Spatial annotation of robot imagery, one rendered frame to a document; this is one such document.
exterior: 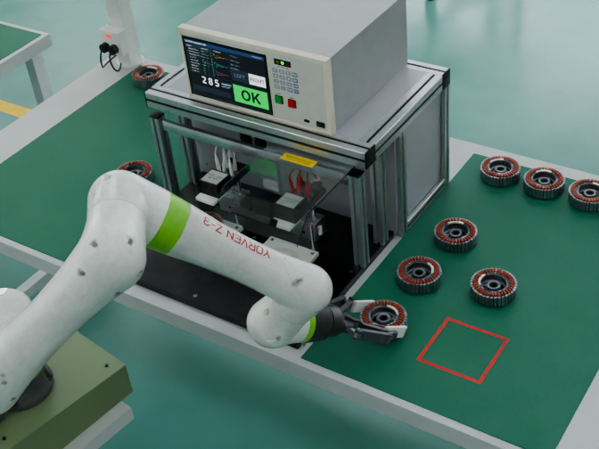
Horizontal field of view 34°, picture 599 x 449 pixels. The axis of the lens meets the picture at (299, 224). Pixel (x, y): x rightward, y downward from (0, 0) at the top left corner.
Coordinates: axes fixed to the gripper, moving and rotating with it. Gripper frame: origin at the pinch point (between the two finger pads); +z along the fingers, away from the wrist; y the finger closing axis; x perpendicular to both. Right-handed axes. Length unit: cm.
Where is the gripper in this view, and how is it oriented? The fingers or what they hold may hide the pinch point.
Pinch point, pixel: (382, 318)
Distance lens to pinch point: 237.7
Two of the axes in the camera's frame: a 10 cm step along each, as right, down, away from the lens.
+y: 5.8, 4.5, -6.7
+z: 7.4, 0.4, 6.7
